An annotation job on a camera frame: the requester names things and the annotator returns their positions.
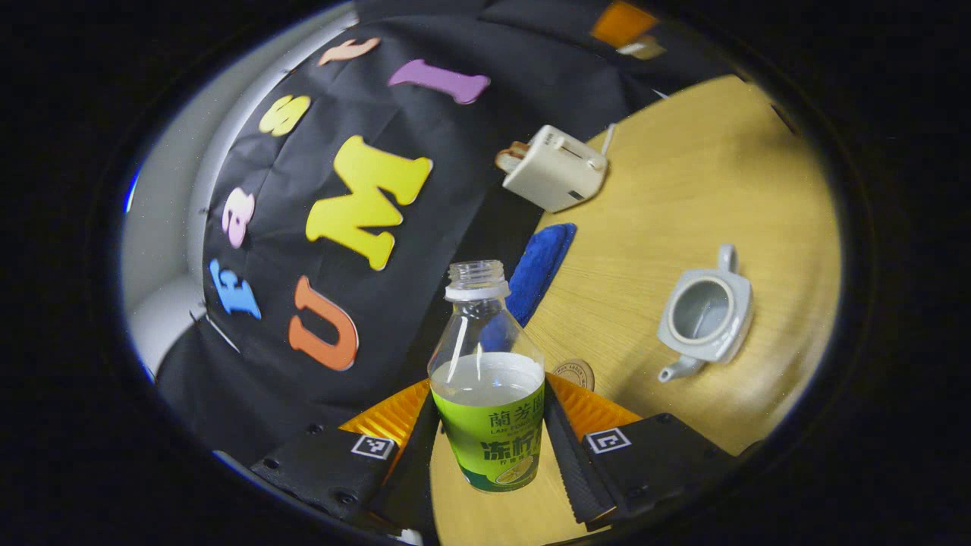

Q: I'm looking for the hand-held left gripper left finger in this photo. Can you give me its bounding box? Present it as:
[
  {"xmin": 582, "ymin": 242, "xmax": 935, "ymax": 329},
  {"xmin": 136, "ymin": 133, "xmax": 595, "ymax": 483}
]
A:
[{"xmin": 250, "ymin": 379, "xmax": 441, "ymax": 538}]

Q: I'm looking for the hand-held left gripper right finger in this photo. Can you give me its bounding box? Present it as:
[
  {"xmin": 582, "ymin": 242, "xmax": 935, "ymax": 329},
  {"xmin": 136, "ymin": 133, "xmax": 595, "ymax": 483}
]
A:
[{"xmin": 544, "ymin": 372, "xmax": 740, "ymax": 532}]

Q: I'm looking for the round brown coaster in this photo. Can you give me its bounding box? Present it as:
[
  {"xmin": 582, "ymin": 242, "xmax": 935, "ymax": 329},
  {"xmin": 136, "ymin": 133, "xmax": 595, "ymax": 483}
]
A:
[{"xmin": 552, "ymin": 359, "xmax": 596, "ymax": 392}]

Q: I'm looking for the clear green label water bottle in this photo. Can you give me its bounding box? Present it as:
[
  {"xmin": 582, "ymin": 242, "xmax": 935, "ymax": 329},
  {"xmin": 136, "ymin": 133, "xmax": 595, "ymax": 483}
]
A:
[{"xmin": 427, "ymin": 260, "xmax": 545, "ymax": 494}]

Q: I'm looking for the white ceramic teacup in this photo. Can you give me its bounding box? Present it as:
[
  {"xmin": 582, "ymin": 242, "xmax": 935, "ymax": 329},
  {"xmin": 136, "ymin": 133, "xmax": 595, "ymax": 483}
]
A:
[{"xmin": 657, "ymin": 243, "xmax": 755, "ymax": 383}]

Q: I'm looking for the white toaster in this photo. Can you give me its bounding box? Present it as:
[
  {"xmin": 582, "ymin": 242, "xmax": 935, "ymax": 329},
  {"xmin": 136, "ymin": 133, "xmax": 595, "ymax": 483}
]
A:
[{"xmin": 502, "ymin": 124, "xmax": 608, "ymax": 213}]

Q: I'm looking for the bread slice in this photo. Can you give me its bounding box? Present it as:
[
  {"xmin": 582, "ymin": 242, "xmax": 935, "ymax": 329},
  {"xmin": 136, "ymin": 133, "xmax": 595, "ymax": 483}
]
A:
[{"xmin": 495, "ymin": 141, "xmax": 530, "ymax": 173}]

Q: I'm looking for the blue folded towel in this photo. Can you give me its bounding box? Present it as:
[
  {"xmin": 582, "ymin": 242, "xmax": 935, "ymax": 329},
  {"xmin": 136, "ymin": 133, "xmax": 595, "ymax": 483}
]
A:
[{"xmin": 478, "ymin": 222, "xmax": 577, "ymax": 351}]

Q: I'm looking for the black backdrop cloth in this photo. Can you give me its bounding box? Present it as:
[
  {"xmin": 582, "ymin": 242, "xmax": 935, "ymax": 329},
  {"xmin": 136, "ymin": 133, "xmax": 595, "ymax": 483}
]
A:
[{"xmin": 156, "ymin": 0, "xmax": 733, "ymax": 463}]

